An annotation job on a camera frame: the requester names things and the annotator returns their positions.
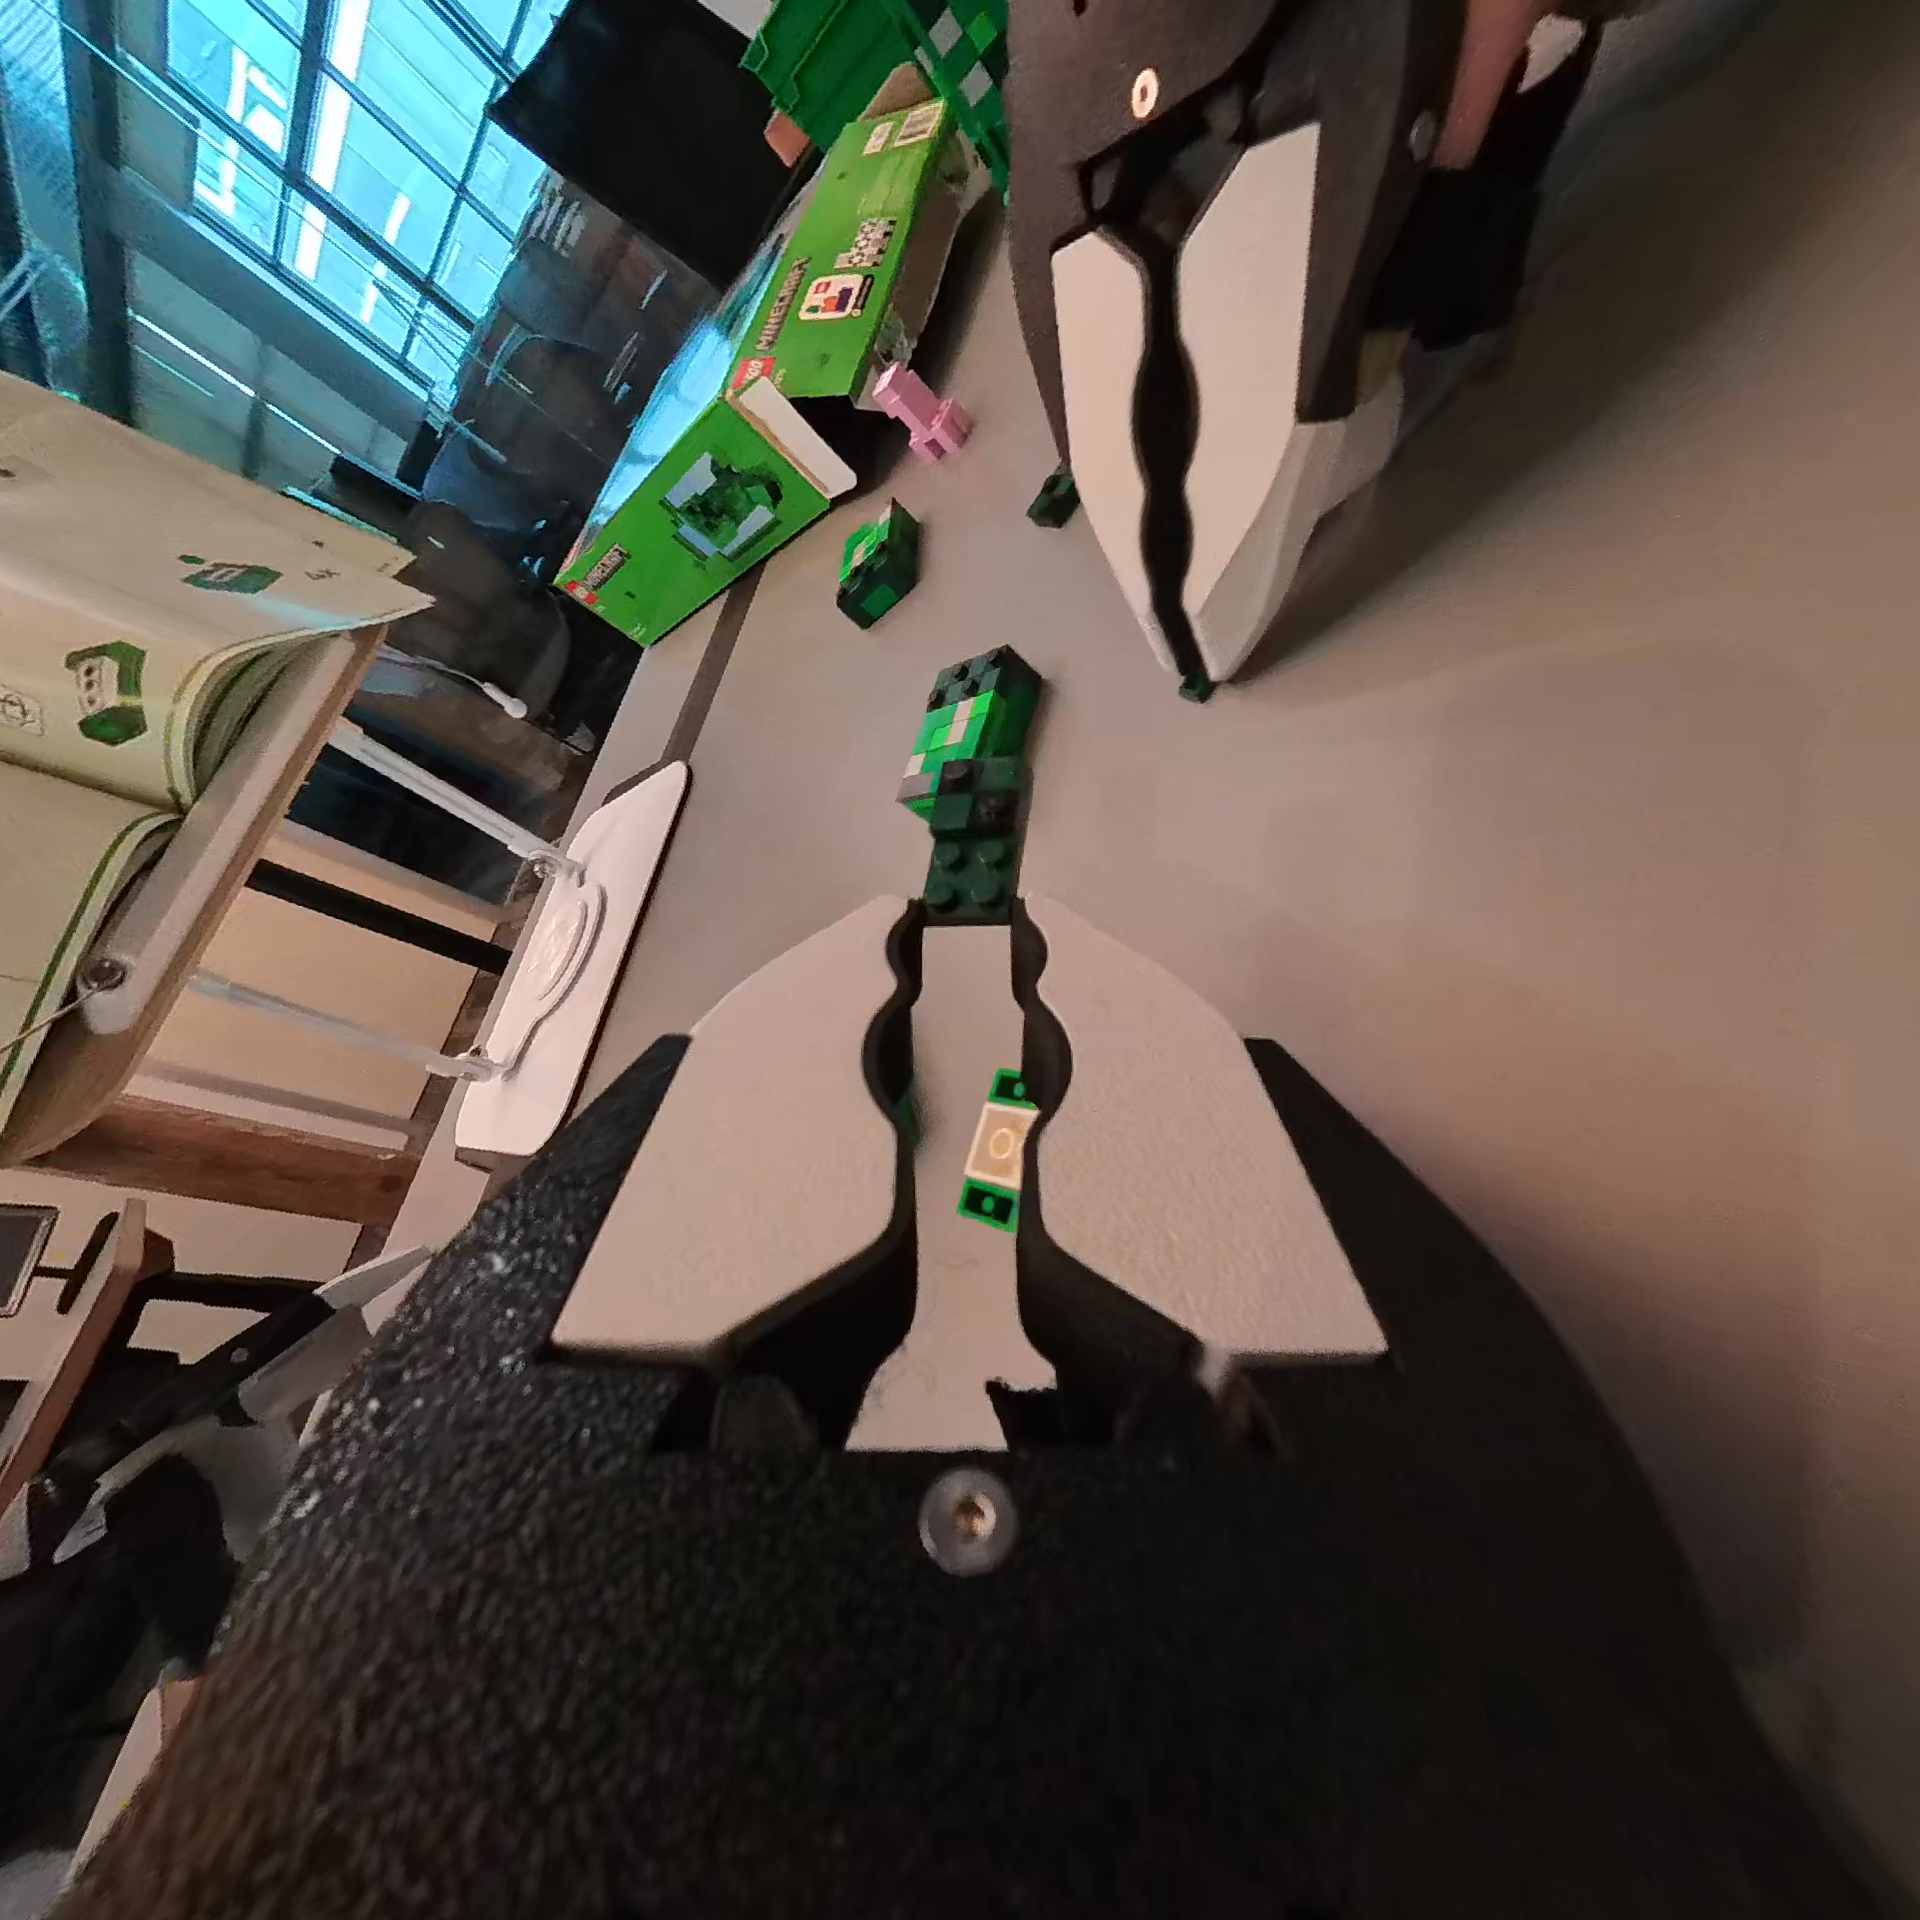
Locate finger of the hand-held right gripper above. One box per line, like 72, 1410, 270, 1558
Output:
1175, 119, 1407, 684
1049, 222, 1191, 680

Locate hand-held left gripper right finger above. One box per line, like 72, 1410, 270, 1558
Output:
1020, 891, 1392, 1446

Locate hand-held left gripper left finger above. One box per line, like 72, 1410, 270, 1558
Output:
543, 891, 920, 1446

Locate dark green lego assembly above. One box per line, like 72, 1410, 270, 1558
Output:
920, 757, 1038, 923

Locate pink lego pig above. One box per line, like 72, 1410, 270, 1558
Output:
871, 360, 975, 461

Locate dark green lego cube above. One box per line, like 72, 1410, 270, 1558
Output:
835, 498, 923, 630

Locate green lego block dark studs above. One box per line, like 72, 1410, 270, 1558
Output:
896, 642, 1047, 827

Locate green cardboard lego box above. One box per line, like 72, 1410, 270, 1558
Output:
552, 102, 964, 651

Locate open lego instruction booklet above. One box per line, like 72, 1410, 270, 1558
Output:
0, 372, 441, 1115

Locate person's right hand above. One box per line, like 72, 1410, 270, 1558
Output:
1438, 0, 1537, 166

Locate white book stand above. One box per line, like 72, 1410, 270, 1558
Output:
0, 619, 695, 1167

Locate green plastic storage bin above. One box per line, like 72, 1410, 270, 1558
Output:
741, 0, 935, 116

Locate dark office chairs row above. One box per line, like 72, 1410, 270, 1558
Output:
300, 191, 724, 724

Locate small grey monitor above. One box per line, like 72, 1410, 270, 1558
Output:
0, 1205, 63, 1326

